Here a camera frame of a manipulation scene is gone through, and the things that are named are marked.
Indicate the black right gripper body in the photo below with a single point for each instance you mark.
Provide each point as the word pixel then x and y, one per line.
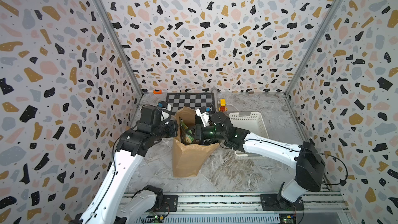
pixel 211 133

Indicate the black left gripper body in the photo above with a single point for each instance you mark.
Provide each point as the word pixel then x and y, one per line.
pixel 166 130

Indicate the white perforated plastic basket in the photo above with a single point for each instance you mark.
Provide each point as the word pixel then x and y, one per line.
pixel 253 122

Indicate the brown paper bag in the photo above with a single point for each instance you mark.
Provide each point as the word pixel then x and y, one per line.
pixel 187 159

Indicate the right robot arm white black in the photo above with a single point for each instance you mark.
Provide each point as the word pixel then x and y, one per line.
pixel 304 159

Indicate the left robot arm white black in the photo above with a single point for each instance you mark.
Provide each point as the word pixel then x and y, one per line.
pixel 105 208

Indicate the yellow red toy block car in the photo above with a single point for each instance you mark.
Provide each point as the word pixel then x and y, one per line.
pixel 222 105

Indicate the orange black small tool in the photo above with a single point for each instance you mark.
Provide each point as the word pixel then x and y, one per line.
pixel 157 91

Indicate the black white chessboard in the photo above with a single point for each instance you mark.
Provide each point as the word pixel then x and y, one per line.
pixel 190 100

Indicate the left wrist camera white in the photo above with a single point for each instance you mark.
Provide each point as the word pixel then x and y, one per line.
pixel 166 110

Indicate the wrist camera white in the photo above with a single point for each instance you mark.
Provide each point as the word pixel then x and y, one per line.
pixel 202 116
pixel 166 110

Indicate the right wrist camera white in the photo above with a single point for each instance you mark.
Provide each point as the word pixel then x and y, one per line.
pixel 202 116

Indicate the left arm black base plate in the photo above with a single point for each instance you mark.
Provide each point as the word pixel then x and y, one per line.
pixel 166 203

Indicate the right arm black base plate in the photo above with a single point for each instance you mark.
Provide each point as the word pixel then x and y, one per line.
pixel 272 202

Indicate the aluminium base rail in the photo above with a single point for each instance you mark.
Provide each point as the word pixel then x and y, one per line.
pixel 245 208

